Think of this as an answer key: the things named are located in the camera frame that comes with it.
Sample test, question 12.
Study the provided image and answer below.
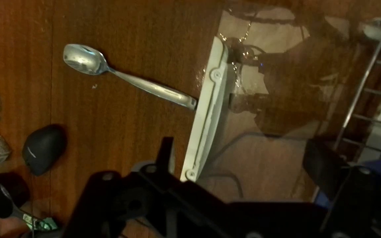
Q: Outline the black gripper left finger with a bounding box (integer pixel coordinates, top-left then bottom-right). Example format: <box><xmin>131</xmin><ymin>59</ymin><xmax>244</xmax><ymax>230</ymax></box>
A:
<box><xmin>155</xmin><ymin>137</ymin><xmax>175</xmax><ymax>174</ymax></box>

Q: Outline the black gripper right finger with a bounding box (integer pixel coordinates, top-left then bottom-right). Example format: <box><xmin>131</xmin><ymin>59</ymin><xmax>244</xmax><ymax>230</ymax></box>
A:
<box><xmin>303</xmin><ymin>140</ymin><xmax>350</xmax><ymax>199</ymax></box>

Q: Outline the metal oven rack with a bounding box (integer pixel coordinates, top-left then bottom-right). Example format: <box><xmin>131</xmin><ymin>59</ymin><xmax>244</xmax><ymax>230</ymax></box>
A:
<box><xmin>331</xmin><ymin>21</ymin><xmax>381</xmax><ymax>164</ymax></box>

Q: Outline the silver spoon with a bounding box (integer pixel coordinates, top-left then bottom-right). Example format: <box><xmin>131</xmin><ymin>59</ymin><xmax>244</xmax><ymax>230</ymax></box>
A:
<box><xmin>63</xmin><ymin>44</ymin><xmax>197</xmax><ymax>110</ymax></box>

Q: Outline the glass oven door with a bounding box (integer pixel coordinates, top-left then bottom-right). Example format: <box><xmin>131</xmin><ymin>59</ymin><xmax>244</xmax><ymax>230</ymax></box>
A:
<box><xmin>184</xmin><ymin>3</ymin><xmax>368</xmax><ymax>203</ymax></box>

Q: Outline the black computer mouse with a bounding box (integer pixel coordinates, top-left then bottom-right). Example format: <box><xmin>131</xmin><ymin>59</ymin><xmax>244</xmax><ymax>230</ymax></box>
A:
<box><xmin>23</xmin><ymin>125</ymin><xmax>68</xmax><ymax>176</ymax></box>

